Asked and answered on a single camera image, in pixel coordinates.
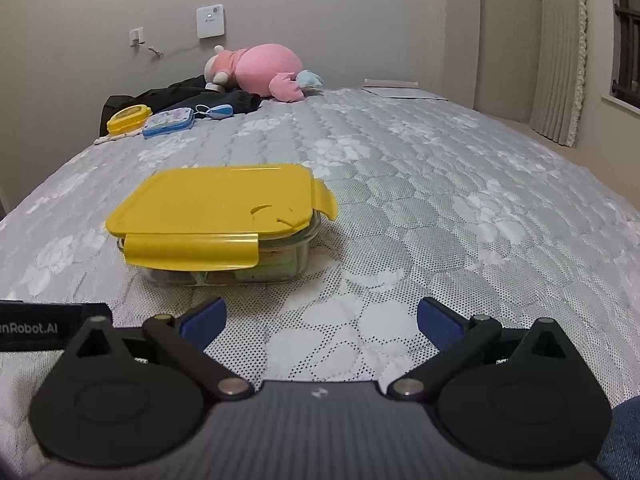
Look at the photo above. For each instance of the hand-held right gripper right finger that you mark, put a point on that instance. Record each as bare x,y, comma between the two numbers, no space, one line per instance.
440,321

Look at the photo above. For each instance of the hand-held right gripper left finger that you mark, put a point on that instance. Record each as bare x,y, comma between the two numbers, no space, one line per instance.
202,317

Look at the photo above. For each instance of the clear glass container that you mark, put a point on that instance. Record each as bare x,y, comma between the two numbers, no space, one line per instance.
280,255

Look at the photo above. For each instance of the yellow container lid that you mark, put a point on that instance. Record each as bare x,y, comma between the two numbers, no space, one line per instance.
210,200

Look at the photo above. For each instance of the grey floral quilted mattress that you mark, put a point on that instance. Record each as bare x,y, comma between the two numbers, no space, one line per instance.
450,210

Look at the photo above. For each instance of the blue printed tin case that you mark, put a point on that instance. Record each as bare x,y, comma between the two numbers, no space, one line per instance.
169,122

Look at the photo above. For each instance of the white floral cloth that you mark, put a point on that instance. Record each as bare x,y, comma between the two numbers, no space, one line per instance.
117,137

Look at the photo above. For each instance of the small yellow lidded container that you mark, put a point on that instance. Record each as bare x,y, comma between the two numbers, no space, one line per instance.
129,119

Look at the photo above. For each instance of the person's right leg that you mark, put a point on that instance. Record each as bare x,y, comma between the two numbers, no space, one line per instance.
622,440

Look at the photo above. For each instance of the black cloth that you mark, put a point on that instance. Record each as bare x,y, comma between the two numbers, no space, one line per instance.
175,92

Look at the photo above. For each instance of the pink plush toy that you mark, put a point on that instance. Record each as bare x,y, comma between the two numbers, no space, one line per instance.
265,67

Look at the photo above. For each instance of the beige curtain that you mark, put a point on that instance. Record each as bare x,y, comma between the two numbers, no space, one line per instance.
555,50

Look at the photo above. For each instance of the dark window railing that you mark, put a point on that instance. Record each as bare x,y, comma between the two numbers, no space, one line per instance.
627,50

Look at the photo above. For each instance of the white wall socket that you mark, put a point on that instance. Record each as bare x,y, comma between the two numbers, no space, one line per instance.
136,36

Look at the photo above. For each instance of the white wall panel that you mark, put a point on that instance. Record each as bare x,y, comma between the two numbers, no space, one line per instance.
210,21

